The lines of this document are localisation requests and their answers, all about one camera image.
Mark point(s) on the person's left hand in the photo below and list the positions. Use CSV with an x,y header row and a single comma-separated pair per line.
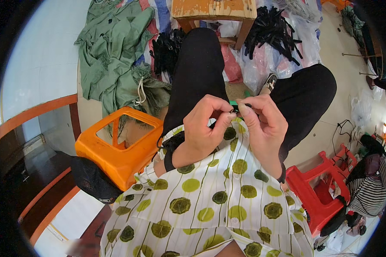
x,y
197,131

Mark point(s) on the person's right hand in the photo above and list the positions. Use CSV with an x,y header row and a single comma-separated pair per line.
x,y
268,125

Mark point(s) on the black wrist band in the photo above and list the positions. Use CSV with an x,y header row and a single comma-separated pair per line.
x,y
282,175
170,151

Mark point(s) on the green plastic piece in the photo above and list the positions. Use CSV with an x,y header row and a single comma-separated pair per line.
x,y
233,103

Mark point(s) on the heap of clear plastic bags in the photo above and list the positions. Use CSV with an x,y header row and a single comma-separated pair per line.
x,y
260,70

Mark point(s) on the person's legs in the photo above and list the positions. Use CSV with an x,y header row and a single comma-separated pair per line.
x,y
196,64

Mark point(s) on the person's body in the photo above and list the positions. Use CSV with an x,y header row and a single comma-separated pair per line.
x,y
209,205

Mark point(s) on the orange plastic stool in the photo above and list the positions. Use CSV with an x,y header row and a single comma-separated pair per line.
x,y
122,162

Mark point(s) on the large red plastic stool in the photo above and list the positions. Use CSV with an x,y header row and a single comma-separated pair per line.
x,y
312,196

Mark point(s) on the small red plastic stool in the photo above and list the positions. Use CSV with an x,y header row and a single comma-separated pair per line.
x,y
344,160

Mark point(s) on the white plastic bag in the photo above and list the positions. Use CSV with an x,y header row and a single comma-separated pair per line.
x,y
362,109

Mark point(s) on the heap of green cloth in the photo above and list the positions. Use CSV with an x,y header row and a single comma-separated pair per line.
x,y
112,54

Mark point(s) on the black mesh bag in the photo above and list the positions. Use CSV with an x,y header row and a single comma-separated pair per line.
x,y
91,181

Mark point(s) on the black white striped bag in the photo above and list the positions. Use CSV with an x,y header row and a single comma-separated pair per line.
x,y
371,189

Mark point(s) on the striped blue red tarp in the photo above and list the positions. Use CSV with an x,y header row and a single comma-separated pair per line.
x,y
162,14

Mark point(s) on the wooden stool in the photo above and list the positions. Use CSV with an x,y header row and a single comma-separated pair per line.
x,y
212,9

